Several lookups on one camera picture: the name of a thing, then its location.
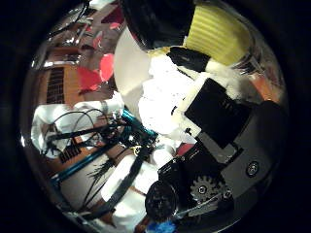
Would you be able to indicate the wooden cabinet with dark grille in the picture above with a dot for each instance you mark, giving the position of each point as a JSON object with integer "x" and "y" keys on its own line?
{"x": 69, "y": 85}

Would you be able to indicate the blue fuzzy object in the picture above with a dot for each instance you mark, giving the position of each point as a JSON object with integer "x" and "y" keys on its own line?
{"x": 160, "y": 227}

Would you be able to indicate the red chair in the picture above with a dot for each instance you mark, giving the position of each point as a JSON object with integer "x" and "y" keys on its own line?
{"x": 107, "y": 66}
{"x": 87, "y": 79}

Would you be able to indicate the teal metal bar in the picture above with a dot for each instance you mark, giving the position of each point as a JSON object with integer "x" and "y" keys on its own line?
{"x": 97, "y": 153}

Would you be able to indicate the white blue-checked cloth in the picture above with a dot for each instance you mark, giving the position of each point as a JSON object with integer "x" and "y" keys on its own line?
{"x": 162, "y": 103}

